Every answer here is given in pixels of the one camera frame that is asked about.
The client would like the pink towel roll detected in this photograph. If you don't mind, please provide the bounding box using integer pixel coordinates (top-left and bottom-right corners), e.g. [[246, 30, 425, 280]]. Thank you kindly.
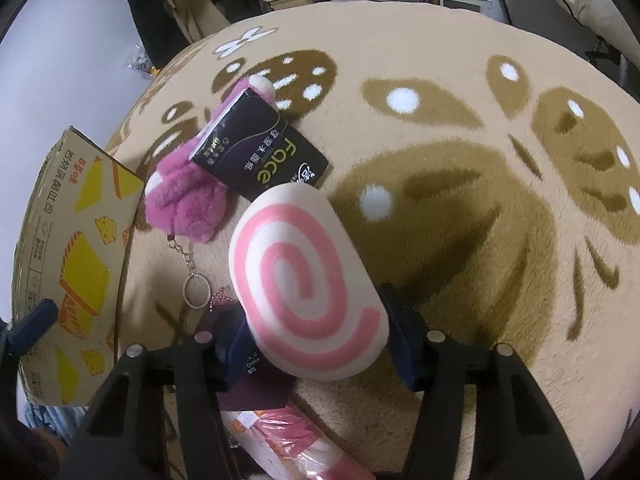
[[221, 404, 375, 480]]

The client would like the pink bunny plush keychain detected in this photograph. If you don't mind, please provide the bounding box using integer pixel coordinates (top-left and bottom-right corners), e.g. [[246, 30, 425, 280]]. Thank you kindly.
[[143, 75, 276, 243]]

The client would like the pink swirl roll plush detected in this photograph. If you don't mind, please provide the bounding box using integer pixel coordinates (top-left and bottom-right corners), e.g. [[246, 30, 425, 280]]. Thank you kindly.
[[228, 183, 390, 382]]

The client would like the black tissue pack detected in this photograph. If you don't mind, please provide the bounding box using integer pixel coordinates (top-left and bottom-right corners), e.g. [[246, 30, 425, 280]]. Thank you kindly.
[[190, 88, 329, 202]]

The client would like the open cardboard box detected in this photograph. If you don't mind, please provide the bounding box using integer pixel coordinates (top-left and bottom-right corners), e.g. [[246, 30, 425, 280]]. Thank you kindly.
[[12, 127, 143, 406]]

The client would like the plastic bag with toys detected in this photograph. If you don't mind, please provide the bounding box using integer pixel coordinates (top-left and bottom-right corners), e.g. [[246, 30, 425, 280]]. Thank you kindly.
[[127, 49, 160, 78]]

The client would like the black hanging coat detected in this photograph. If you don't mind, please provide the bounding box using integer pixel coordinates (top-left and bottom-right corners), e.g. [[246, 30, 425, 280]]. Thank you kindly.
[[127, 0, 189, 70]]

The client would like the cream duvet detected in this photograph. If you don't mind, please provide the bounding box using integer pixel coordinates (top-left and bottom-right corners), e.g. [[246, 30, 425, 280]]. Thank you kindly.
[[554, 0, 639, 67]]

